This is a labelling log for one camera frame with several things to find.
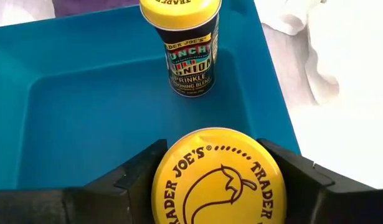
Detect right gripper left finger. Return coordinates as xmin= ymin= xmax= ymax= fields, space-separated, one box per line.
xmin=0 ymin=139 xmax=169 ymax=224

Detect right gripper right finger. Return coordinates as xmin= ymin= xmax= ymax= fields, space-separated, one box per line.
xmin=258 ymin=138 xmax=383 ymax=224

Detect yellow lidded spice jar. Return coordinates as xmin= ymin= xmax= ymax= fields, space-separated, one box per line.
xmin=138 ymin=0 xmax=222 ymax=98
xmin=151 ymin=127 xmax=288 ymax=224

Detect blue plastic tray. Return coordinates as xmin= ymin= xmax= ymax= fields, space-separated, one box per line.
xmin=0 ymin=0 xmax=301 ymax=191

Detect white cloth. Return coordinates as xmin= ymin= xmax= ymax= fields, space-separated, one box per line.
xmin=253 ymin=0 xmax=383 ymax=106

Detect purple cloth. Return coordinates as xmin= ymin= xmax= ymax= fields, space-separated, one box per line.
xmin=52 ymin=0 xmax=141 ymax=18

